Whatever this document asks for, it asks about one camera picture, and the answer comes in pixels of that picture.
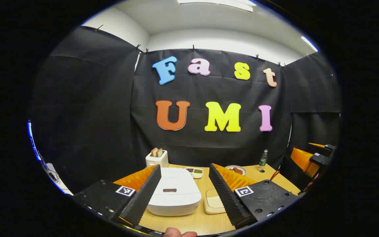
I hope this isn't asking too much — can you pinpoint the blue lit screen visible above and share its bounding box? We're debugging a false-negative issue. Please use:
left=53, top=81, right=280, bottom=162
left=27, top=120, right=45, bottom=163

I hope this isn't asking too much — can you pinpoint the white round plate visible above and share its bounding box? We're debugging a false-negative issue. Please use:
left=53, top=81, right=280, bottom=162
left=225, top=165, right=247, bottom=176

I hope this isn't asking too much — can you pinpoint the white side desk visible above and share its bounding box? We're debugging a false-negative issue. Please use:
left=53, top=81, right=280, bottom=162
left=41, top=161, right=74, bottom=196

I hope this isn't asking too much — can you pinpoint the clear rice container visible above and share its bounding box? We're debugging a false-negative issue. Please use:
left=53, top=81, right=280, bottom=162
left=204, top=189, right=228, bottom=215

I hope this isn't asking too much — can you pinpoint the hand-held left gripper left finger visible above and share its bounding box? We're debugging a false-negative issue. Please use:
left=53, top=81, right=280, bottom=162
left=73, top=164, right=162, bottom=226

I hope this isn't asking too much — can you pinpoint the white toaster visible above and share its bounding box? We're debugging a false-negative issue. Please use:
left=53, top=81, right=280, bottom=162
left=145, top=150, right=169, bottom=168

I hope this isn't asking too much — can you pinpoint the black backdrop cloth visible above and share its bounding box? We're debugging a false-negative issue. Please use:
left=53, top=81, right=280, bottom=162
left=32, top=26, right=341, bottom=195

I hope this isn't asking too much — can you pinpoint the clear plastic water bottle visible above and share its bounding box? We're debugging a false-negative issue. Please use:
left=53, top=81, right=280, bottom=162
left=259, top=149, right=269, bottom=172

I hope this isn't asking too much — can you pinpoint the large ceiling light panel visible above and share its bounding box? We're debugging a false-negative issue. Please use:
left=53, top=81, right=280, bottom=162
left=177, top=0, right=254, bottom=13

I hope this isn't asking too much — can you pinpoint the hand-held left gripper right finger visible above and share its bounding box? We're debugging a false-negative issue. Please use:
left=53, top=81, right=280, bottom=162
left=209, top=163, right=300, bottom=229

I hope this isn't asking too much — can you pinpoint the white divided condiment dish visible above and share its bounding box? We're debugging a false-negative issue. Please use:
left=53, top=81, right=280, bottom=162
left=185, top=167, right=204, bottom=179

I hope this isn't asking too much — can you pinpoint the narrow ceiling light strip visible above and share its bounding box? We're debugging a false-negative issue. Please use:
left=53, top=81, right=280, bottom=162
left=301, top=36, right=319, bottom=52

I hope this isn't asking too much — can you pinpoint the white rice cooker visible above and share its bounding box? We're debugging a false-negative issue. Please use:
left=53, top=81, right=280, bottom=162
left=147, top=168, right=202, bottom=216

